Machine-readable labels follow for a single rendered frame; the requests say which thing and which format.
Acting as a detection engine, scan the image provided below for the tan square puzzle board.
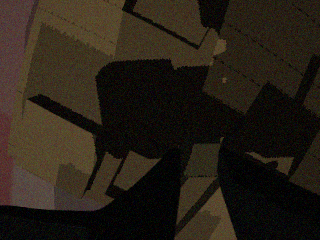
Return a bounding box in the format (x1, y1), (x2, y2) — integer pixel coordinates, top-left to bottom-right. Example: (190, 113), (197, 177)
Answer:
(7, 0), (320, 240)

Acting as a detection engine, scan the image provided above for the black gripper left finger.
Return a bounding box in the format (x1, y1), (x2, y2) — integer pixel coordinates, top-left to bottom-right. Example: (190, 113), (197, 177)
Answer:
(0, 148), (181, 240)

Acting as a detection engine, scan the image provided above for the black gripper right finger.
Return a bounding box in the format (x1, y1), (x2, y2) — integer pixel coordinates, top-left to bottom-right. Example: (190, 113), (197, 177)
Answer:
(217, 148), (320, 240)

